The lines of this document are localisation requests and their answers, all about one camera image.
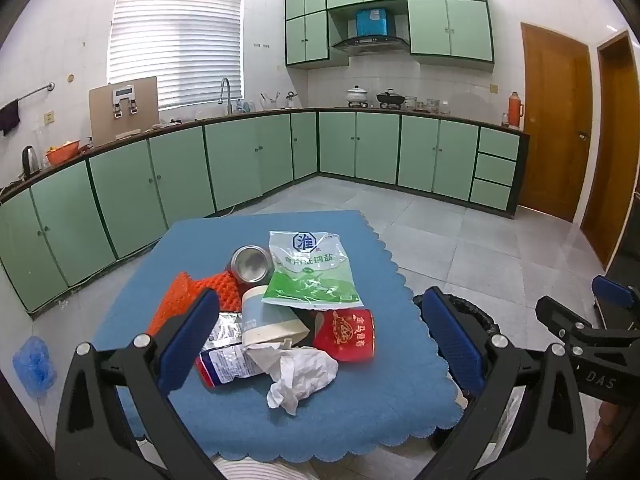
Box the white tissue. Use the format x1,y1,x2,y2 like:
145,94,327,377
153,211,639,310
245,339,340,416

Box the orange foam fruit net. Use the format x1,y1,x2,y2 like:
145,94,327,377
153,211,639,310
145,270,247,337

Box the metal towel rail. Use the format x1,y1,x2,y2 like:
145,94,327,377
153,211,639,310
0,82,55,111

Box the metal kitchen faucet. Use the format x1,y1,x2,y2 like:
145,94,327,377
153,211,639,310
219,77,235,116

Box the range hood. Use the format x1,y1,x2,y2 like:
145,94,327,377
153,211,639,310
331,35,410,57

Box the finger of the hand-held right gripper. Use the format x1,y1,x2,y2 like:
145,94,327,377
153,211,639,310
535,295,608,347
591,275,640,312

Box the white and grey paper cup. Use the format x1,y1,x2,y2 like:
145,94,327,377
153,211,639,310
241,285,311,347

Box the green and white salt bag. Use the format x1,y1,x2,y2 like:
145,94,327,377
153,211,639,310
261,230,364,310

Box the brown wooden door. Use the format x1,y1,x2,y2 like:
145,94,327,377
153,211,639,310
517,22,594,224
580,30,640,272

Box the green lower kitchen cabinets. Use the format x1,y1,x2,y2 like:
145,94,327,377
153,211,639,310
0,110,530,317

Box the green upper kitchen cabinets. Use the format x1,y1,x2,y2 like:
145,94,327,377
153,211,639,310
284,0,496,67

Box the brown wooden board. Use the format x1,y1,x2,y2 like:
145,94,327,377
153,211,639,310
89,76,160,146

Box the orange plastic basin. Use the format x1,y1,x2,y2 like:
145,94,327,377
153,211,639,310
44,140,81,165

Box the dark hanging towel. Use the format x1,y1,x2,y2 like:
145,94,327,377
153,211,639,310
0,99,21,137

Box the green kitchen cabinets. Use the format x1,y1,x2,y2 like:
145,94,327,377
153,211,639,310
0,110,530,317
284,0,496,67

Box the electric kettle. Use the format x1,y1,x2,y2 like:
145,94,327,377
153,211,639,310
21,145,42,179

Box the blue scalloped tablecloth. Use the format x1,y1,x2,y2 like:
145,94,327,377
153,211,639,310
92,210,466,463

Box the red thermos flask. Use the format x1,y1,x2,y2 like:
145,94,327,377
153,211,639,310
507,92,525,129

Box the black wok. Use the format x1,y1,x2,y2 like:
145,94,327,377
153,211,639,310
376,88,405,110

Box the silver snack wrapper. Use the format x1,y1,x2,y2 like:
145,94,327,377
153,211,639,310
196,310,264,389

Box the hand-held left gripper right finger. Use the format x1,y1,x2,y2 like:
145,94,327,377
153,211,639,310
421,286,596,480

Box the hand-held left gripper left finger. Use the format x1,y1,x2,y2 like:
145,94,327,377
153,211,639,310
55,287,221,480

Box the silver metal can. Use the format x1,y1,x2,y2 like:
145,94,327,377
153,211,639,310
230,245,274,284

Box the blue plastic shoe cover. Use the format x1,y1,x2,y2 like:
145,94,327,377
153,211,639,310
12,336,57,399

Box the white window blind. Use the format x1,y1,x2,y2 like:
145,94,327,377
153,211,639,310
107,0,246,111

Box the white ribbed round object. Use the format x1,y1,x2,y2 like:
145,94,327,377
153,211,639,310
212,454,322,480

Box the dark kitchen countertop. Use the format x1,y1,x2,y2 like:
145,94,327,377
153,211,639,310
0,106,530,202

